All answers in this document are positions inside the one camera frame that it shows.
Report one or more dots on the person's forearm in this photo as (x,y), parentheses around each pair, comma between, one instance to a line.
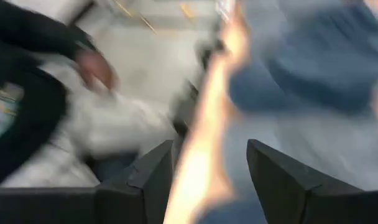
(30,28)

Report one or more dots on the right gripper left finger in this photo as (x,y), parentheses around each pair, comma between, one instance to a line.
(139,199)

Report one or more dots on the person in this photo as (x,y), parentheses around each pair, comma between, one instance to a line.
(43,118)

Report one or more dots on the person's hand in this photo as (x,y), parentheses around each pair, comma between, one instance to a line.
(97,71)

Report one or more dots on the dark blue cap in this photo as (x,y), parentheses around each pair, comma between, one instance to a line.
(316,62)

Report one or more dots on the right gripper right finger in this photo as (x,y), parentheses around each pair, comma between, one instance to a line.
(294,193)

